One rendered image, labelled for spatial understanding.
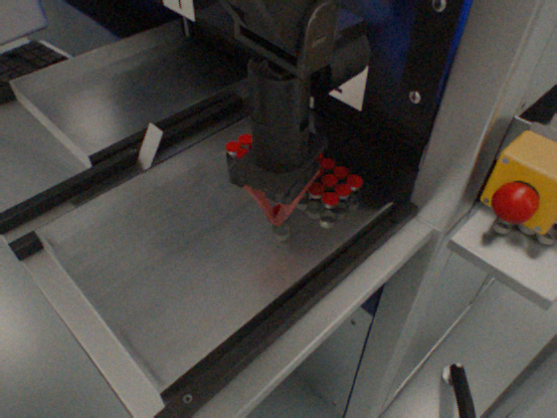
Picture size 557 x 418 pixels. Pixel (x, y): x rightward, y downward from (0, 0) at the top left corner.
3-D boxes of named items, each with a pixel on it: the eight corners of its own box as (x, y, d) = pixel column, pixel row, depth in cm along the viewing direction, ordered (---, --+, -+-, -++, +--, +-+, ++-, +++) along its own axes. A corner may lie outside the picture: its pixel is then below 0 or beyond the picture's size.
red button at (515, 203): (499, 195, 49) (513, 166, 46) (536, 215, 47) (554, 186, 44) (480, 213, 47) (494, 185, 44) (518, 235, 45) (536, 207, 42)
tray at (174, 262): (255, 131, 72) (254, 112, 69) (388, 221, 59) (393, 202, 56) (45, 249, 56) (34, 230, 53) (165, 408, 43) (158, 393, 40)
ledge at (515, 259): (499, 193, 65) (503, 183, 64) (595, 244, 59) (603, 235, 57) (445, 247, 58) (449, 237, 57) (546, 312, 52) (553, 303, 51)
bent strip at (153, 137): (159, 154, 68) (150, 121, 64) (171, 163, 67) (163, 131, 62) (71, 202, 61) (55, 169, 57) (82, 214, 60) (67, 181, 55)
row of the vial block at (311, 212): (248, 156, 67) (246, 131, 64) (339, 223, 58) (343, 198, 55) (237, 163, 66) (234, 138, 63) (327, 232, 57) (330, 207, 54)
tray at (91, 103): (182, 34, 94) (179, 17, 91) (270, 85, 81) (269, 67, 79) (17, 100, 78) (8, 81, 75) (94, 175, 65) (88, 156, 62)
